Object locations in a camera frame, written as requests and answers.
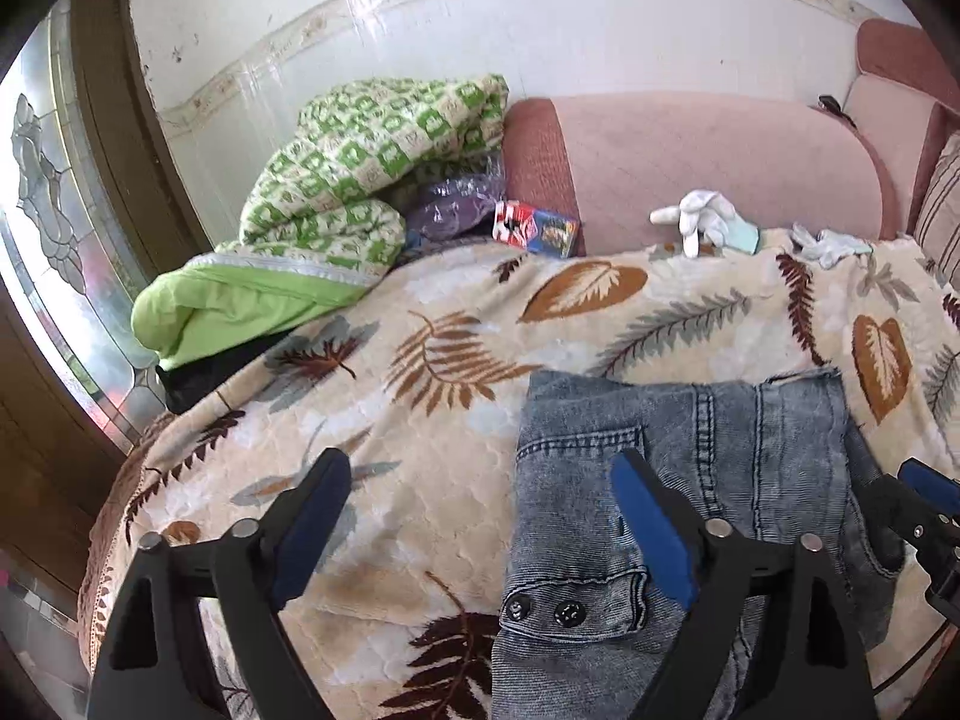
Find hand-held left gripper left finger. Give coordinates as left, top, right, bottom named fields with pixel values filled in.
left=86, top=447, right=353, bottom=720

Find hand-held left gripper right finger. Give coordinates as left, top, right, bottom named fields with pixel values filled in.
left=609, top=448, right=878, bottom=720

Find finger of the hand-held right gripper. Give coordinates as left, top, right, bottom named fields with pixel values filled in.
left=862, top=474, right=938, bottom=545
left=896, top=457, right=960, bottom=522

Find grey denim pants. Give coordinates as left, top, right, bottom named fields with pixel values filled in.
left=491, top=369, right=927, bottom=720

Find leaf printed blanket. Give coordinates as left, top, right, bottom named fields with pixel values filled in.
left=79, top=236, right=960, bottom=720

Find pale crumpled glove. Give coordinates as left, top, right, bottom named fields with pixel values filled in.
left=790, top=223, right=875, bottom=271

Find striped floral cushion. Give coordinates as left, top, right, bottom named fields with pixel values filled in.
left=911, top=131, right=960, bottom=286

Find white glove with teal cuff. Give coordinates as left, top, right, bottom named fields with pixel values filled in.
left=649, top=190, right=762, bottom=257

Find small colourful box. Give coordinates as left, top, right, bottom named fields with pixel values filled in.
left=491, top=200, right=582, bottom=257

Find purple plastic bag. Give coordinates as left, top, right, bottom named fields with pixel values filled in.
left=405, top=154, right=511, bottom=241

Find green checked quilt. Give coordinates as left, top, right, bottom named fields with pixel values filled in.
left=131, top=73, right=511, bottom=372

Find pink sofa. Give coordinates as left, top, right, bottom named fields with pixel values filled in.
left=501, top=19, right=960, bottom=260

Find small black object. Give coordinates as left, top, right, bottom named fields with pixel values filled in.
left=817, top=94, right=860, bottom=128

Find stained glass door pane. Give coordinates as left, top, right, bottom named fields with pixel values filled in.
left=0, top=11, right=166, bottom=451

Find brown wooden door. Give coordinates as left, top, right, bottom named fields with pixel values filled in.
left=0, top=0, right=218, bottom=691

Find black cable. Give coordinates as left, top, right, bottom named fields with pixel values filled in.
left=874, top=615, right=960, bottom=698

